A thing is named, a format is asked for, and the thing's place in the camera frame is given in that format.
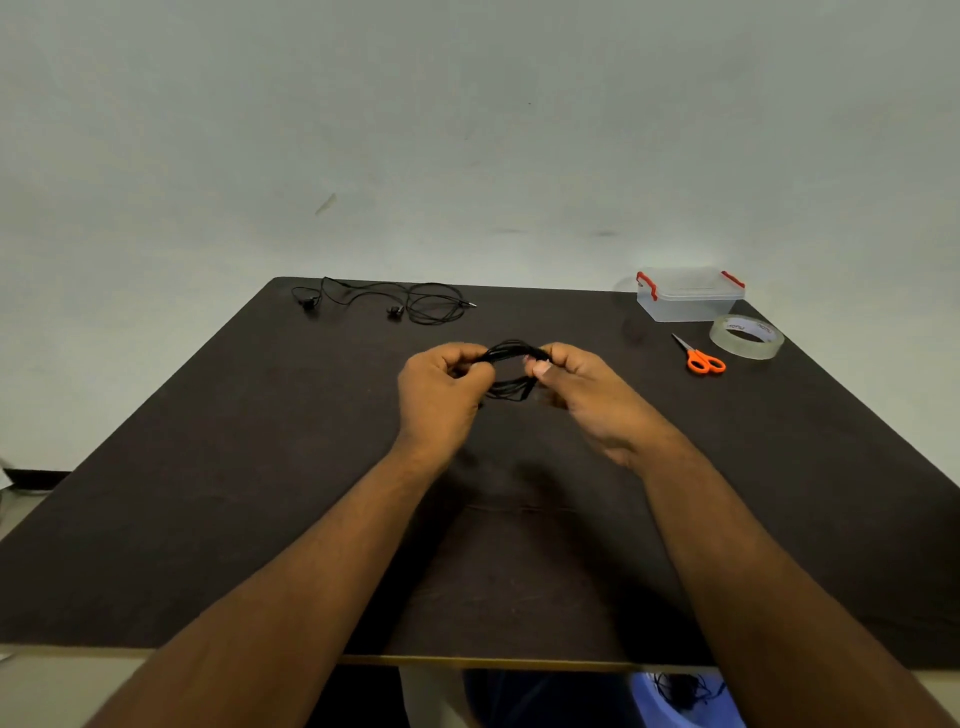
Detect black wired earphones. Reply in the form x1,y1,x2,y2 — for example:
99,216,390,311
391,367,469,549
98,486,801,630
290,276,479,327
468,338,553,406

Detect black cable bundle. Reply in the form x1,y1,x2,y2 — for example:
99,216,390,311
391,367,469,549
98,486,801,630
650,672,725,712

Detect person's left forearm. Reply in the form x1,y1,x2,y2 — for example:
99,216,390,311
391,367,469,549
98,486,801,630
86,438,451,728

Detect dark blue trousers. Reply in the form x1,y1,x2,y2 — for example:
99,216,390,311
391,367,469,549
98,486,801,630
307,663,646,728

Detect orange handled scissors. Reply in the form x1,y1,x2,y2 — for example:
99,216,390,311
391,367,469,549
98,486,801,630
670,332,727,376

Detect person's left hand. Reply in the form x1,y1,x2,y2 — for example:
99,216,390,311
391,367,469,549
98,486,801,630
395,341,498,472

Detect person's right forearm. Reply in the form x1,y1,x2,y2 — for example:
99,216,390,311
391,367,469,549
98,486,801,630
637,446,960,728

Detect clear plastic box red latches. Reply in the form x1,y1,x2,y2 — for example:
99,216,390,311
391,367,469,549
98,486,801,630
635,266,747,324

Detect person's right hand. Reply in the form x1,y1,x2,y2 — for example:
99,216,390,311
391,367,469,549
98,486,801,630
523,341,703,475

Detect clear tape roll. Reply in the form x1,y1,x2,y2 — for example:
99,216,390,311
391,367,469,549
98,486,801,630
708,314,786,361

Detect black skirting board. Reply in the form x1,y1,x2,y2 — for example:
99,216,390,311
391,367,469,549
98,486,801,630
3,468,73,490

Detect blue plastic bin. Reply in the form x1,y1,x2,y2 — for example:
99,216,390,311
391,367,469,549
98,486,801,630
628,671,740,728

